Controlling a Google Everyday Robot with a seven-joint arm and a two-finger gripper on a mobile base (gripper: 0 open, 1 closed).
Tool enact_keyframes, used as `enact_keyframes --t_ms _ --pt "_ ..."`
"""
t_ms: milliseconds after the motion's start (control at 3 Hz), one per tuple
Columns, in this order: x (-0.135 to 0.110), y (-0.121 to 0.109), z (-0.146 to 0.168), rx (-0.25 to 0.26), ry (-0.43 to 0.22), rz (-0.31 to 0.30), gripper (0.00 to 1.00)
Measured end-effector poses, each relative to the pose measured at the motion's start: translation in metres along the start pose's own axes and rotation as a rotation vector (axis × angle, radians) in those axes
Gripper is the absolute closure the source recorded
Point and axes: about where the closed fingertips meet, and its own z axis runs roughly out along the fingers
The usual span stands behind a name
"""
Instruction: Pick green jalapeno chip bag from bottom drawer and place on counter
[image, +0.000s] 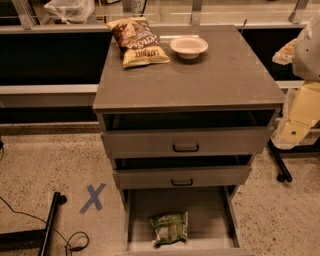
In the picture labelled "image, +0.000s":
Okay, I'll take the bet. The grey bottom drawer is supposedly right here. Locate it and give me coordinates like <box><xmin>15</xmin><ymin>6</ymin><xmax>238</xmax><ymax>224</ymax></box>
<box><xmin>121</xmin><ymin>187</ymin><xmax>255</xmax><ymax>256</ymax></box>

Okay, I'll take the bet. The blue tape cross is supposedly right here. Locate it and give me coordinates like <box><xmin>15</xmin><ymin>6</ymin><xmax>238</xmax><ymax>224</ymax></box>
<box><xmin>80</xmin><ymin>183</ymin><xmax>106</xmax><ymax>214</ymax></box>

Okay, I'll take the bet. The grey middle drawer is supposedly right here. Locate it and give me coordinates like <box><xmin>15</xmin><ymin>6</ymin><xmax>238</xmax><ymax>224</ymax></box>
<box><xmin>113</xmin><ymin>166</ymin><xmax>251</xmax><ymax>189</ymax></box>

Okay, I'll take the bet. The black floor cable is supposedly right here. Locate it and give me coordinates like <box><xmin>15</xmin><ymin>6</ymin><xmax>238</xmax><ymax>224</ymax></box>
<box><xmin>0</xmin><ymin>195</ymin><xmax>90</xmax><ymax>253</ymax></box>

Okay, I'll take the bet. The grey drawer cabinet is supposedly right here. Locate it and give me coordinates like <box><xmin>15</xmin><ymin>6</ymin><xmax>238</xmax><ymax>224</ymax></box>
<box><xmin>92</xmin><ymin>25</ymin><xmax>286</xmax><ymax>201</ymax></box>

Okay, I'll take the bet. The white bowl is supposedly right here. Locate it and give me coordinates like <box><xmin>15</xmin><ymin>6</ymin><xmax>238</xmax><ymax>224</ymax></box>
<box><xmin>170</xmin><ymin>37</ymin><xmax>208</xmax><ymax>60</ymax></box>

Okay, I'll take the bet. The clear plastic bag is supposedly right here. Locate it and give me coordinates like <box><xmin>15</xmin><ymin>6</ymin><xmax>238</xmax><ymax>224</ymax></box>
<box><xmin>44</xmin><ymin>0</ymin><xmax>95</xmax><ymax>24</ymax></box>

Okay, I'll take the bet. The black drawer handle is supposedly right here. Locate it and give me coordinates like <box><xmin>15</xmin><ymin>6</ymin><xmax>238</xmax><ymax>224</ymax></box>
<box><xmin>172</xmin><ymin>144</ymin><xmax>199</xmax><ymax>153</ymax></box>
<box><xmin>171</xmin><ymin>179</ymin><xmax>194</xmax><ymax>187</ymax></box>

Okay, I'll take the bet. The brown yellow chip bag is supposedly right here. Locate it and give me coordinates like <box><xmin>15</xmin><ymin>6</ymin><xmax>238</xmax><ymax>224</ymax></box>
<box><xmin>107</xmin><ymin>17</ymin><xmax>170</xmax><ymax>68</ymax></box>

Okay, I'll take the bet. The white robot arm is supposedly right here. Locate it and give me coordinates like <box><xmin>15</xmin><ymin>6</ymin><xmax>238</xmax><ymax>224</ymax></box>
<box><xmin>271</xmin><ymin>14</ymin><xmax>320</xmax><ymax>150</ymax></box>

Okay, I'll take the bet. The grey drawer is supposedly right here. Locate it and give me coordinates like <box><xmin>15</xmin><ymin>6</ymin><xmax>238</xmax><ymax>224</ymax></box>
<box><xmin>101</xmin><ymin>127</ymin><xmax>273</xmax><ymax>159</ymax></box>
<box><xmin>113</xmin><ymin>166</ymin><xmax>251</xmax><ymax>189</ymax></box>
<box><xmin>121</xmin><ymin>187</ymin><xmax>255</xmax><ymax>256</ymax></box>

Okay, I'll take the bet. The black top drawer handle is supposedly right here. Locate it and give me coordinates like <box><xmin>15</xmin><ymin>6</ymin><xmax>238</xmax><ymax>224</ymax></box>
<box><xmin>172</xmin><ymin>144</ymin><xmax>199</xmax><ymax>153</ymax></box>

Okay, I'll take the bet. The green jalapeno chip bag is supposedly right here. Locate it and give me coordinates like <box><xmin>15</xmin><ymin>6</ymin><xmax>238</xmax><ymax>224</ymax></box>
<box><xmin>149</xmin><ymin>211</ymin><xmax>188</xmax><ymax>247</ymax></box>

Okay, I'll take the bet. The black middle drawer handle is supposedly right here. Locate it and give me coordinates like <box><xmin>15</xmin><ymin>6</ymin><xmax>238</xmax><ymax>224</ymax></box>
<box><xmin>171</xmin><ymin>179</ymin><xmax>194</xmax><ymax>187</ymax></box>

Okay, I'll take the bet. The grey top drawer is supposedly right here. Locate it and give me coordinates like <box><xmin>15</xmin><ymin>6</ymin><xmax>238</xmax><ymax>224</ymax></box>
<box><xmin>101</xmin><ymin>127</ymin><xmax>273</xmax><ymax>159</ymax></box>

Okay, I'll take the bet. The black right stand leg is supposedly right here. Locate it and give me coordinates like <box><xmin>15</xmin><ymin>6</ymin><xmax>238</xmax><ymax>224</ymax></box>
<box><xmin>268</xmin><ymin>138</ymin><xmax>320</xmax><ymax>183</ymax></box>

